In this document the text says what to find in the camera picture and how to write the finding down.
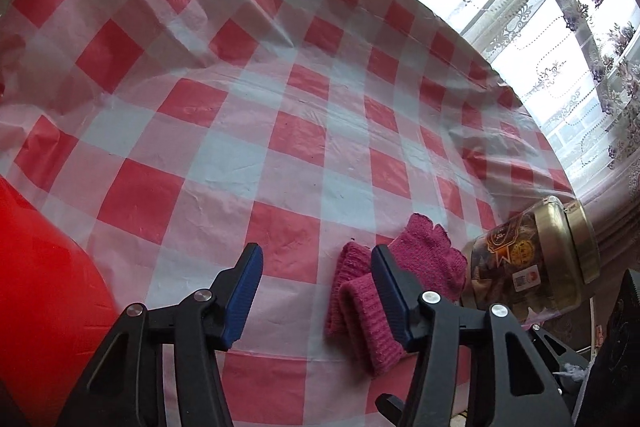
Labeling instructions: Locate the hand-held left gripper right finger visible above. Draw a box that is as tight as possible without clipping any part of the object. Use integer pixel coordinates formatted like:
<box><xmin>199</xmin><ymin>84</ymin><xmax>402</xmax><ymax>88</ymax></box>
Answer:
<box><xmin>371</xmin><ymin>244</ymin><xmax>568</xmax><ymax>427</ymax></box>

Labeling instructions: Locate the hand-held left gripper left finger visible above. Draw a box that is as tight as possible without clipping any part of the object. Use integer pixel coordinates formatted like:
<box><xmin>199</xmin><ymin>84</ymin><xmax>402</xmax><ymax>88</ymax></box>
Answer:
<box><xmin>55</xmin><ymin>243</ymin><xmax>265</xmax><ymax>427</ymax></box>

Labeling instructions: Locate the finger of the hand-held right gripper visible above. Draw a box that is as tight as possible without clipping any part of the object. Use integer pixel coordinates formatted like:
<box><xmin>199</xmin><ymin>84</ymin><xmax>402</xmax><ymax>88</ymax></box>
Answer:
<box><xmin>527</xmin><ymin>324</ymin><xmax>593</xmax><ymax>388</ymax></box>

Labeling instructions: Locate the magenta knitted glove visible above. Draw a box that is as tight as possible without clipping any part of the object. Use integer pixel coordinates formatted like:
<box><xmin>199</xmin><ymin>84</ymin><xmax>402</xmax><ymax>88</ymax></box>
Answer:
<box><xmin>340</xmin><ymin>274</ymin><xmax>407</xmax><ymax>376</ymax></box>
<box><xmin>325</xmin><ymin>213</ymin><xmax>468</xmax><ymax>340</ymax></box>

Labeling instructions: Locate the white fluff tuft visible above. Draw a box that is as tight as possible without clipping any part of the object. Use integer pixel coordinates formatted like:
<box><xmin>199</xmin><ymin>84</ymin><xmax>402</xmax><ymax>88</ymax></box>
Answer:
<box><xmin>552</xmin><ymin>349</ymin><xmax>593</xmax><ymax>380</ymax></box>

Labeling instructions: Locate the glass jar with metal lid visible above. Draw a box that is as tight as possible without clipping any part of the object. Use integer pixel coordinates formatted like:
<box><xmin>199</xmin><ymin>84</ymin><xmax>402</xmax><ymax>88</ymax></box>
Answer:
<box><xmin>460</xmin><ymin>196</ymin><xmax>601</xmax><ymax>323</ymax></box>

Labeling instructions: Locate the pink curtain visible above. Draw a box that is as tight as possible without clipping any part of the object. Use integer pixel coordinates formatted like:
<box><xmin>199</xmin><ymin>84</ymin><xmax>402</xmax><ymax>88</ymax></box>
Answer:
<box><xmin>570</xmin><ymin>147</ymin><xmax>640</xmax><ymax>268</ymax></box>

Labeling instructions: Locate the red checked plastic tablecloth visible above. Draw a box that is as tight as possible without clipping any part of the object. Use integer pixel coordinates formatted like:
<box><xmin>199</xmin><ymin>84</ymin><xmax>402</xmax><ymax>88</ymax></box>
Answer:
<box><xmin>0</xmin><ymin>0</ymin><xmax>573</xmax><ymax>427</ymax></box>

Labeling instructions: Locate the red plastic thermos jug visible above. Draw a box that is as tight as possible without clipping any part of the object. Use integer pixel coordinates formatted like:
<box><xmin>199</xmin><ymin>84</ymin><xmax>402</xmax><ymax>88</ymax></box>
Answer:
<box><xmin>0</xmin><ymin>179</ymin><xmax>121</xmax><ymax>427</ymax></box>

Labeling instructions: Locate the white lace curtain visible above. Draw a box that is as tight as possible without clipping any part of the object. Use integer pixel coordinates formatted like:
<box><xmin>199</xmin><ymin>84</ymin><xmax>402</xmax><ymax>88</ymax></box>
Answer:
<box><xmin>235</xmin><ymin>0</ymin><xmax>640</xmax><ymax>188</ymax></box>

